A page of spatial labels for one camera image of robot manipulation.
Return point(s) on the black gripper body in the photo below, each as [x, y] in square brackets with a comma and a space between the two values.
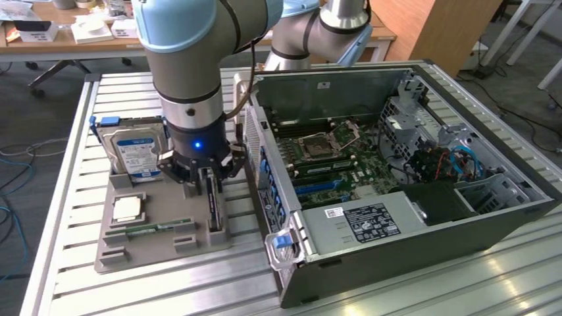
[198, 145]

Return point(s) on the graphics card with metal bracket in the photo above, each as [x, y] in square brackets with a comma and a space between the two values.
[214, 204]

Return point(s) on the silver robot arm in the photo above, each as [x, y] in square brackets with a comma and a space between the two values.
[184, 66]

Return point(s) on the grey parts rack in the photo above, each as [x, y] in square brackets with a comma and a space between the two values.
[167, 210]

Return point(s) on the silver CPU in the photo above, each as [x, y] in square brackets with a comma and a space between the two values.
[128, 209]

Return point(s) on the CPU socket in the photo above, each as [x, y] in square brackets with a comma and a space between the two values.
[316, 146]

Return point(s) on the blue case latch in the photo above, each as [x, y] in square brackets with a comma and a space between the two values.
[282, 242]

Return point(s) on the metal socket cover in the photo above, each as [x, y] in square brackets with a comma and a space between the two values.
[348, 135]

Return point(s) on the green motherboard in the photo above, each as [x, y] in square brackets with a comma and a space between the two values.
[368, 168]

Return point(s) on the grey power supply unit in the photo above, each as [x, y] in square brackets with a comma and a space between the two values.
[328, 237]

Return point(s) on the silver chipset heat sink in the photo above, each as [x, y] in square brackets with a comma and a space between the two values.
[364, 192]

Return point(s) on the small white labelled box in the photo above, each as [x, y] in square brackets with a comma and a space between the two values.
[120, 31]

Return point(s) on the black chair base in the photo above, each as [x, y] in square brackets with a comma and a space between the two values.
[52, 70]

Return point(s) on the perforated metal disk bay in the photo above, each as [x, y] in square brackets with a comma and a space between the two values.
[403, 131]

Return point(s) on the white box with roll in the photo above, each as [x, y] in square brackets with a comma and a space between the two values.
[89, 33]

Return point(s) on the wooden desk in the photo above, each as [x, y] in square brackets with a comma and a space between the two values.
[56, 47]

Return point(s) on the dark bag of parts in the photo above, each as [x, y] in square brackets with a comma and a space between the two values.
[116, 8]

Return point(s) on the open black PC case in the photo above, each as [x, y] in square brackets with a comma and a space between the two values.
[395, 263]

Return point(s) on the white box with black top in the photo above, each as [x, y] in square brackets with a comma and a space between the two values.
[37, 34]

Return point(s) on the pale tape roll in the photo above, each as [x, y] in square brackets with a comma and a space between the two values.
[85, 3]

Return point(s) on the grey cup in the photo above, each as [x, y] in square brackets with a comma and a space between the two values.
[64, 4]

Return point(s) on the red booklet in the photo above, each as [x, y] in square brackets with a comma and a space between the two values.
[12, 35]

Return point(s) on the slanted metal disk bay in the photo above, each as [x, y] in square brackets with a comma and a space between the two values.
[495, 194]

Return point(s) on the wooden cabinet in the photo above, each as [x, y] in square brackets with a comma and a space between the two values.
[439, 33]

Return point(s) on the black floor device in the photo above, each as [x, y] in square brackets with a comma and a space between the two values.
[482, 72]

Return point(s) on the white box with red button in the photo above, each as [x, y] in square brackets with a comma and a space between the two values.
[479, 49]

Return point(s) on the white table leg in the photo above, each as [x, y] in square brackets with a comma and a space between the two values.
[550, 74]

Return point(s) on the hard disk with blue bracket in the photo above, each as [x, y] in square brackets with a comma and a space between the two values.
[131, 154]

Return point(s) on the white table frame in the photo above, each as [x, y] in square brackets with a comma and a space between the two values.
[503, 33]

